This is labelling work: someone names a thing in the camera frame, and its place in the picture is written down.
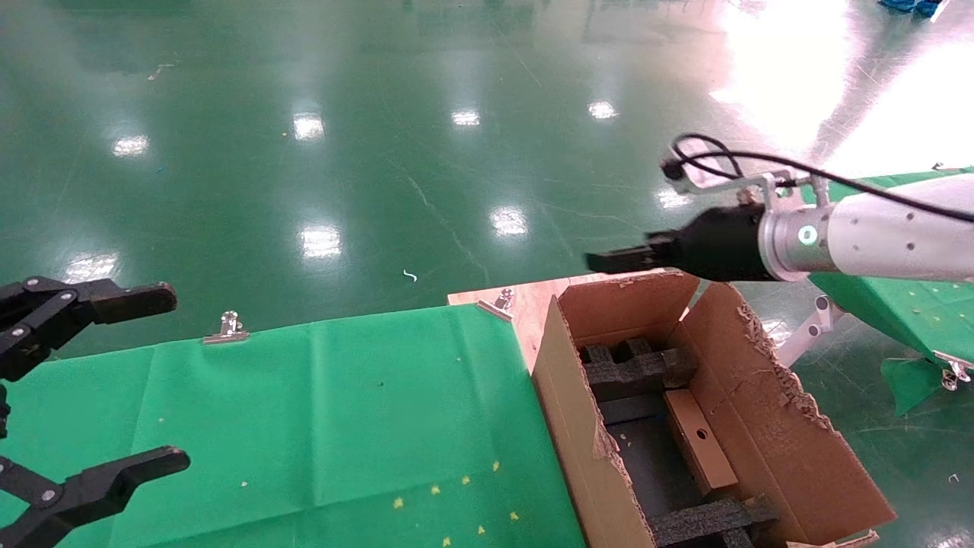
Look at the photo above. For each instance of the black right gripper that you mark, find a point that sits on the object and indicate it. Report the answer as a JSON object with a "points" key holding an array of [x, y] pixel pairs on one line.
{"points": [[719, 243]]}

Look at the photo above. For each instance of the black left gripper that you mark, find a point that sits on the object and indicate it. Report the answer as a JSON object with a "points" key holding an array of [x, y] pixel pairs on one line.
{"points": [[3, 411]]}

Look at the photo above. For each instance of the small brown cardboard box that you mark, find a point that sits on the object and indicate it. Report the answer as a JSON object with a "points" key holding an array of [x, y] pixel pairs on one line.
{"points": [[700, 441]]}

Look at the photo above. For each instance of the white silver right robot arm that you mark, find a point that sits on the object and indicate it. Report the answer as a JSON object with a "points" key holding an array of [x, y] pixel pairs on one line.
{"points": [[875, 236]]}

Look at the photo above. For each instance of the large open cardboard carton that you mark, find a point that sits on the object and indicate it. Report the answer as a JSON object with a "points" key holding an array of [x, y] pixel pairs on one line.
{"points": [[768, 411]]}

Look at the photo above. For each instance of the metal binder clip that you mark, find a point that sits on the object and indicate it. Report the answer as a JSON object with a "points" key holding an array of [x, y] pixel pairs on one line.
{"points": [[226, 329], [940, 166], [498, 303], [955, 374]]}

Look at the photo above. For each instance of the white table leg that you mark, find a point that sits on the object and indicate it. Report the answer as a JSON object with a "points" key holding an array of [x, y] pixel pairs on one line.
{"points": [[806, 335]]}

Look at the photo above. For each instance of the green tablecloth with creases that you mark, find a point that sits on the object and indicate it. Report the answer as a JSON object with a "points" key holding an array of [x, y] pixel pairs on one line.
{"points": [[304, 426]]}

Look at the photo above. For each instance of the green tablecloth with hanging corner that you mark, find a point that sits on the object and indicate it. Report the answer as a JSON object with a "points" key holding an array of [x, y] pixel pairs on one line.
{"points": [[898, 304]]}

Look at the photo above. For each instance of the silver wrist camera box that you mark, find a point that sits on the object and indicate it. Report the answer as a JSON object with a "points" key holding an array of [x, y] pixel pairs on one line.
{"points": [[784, 183]]}

